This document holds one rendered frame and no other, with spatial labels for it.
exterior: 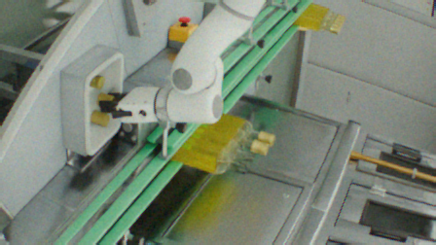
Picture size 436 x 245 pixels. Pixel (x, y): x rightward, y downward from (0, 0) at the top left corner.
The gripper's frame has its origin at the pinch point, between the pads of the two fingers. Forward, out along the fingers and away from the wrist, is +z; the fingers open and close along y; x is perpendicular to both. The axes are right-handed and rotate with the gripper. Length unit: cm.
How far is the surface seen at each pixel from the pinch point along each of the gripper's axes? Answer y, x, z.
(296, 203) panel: 27, -45, -34
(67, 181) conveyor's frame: -16.7, -13.8, 8.4
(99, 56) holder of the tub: 0.8, 12.1, 1.0
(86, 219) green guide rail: -24.7, -18.1, -1.6
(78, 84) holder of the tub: -10.1, 10.1, 0.7
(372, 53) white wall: 600, -228, 36
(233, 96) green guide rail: 61, -29, -3
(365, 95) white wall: 598, -293, 53
